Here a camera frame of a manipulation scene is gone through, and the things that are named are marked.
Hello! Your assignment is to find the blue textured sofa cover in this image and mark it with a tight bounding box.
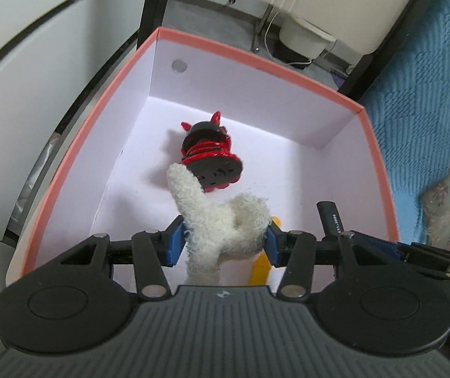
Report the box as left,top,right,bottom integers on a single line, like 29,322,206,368
360,0,450,244

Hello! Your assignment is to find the yellow pen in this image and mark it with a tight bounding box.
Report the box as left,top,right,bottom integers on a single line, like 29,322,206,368
248,215,282,288

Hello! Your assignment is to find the black cylindrical marker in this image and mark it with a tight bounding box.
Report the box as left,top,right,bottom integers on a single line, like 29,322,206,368
316,201,344,241

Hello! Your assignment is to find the pink cardboard box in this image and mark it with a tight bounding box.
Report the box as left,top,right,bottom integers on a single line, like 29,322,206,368
6,28,399,283

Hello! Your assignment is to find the white cylindrical container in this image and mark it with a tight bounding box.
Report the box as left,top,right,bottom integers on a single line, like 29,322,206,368
279,14,337,60

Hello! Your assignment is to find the white fluffy hair claw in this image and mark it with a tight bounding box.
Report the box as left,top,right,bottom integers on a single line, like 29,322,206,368
166,164,271,286

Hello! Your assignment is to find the red black hair roller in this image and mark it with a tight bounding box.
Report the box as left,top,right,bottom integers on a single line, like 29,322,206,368
180,111,243,193

